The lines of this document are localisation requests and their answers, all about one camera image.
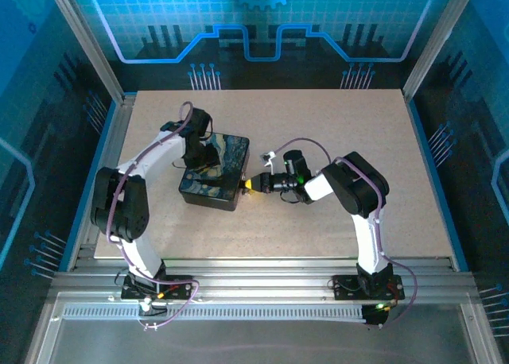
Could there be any yellow headed key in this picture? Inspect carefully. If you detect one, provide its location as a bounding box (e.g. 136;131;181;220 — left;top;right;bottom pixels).
243;176;264;195

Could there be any starry night painted box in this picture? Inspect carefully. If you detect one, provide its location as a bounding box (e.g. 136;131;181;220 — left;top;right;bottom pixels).
177;132;251;213

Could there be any black connector block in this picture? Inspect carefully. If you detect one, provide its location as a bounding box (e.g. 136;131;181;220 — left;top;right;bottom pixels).
362;304;393;327

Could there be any aluminium side frame rail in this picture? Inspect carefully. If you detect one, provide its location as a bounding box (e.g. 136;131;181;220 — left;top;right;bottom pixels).
66;93;138;272

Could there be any aluminium front frame rail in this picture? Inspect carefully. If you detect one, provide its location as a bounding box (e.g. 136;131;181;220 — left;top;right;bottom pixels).
50;257;480;306

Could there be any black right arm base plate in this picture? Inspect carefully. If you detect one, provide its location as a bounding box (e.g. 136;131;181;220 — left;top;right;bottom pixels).
330;274;406;301

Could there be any slotted grey cable duct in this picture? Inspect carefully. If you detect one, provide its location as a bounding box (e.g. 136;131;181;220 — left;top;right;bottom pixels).
62;305;369;322

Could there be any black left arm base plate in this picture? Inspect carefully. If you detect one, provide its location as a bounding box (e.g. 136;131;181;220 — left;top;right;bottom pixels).
120;274;195;301

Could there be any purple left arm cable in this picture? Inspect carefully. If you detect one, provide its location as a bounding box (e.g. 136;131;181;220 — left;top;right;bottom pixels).
106;100;200;332

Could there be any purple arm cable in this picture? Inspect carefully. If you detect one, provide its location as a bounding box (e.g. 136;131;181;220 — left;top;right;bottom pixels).
265;137;418;329
106;100;200;332

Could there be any aluminium corner post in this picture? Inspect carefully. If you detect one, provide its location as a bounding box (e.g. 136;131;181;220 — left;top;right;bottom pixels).
402;0;480;99
44;0;125;103

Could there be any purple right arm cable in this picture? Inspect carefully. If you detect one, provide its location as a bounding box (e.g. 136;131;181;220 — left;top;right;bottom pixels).
265;137;418;329

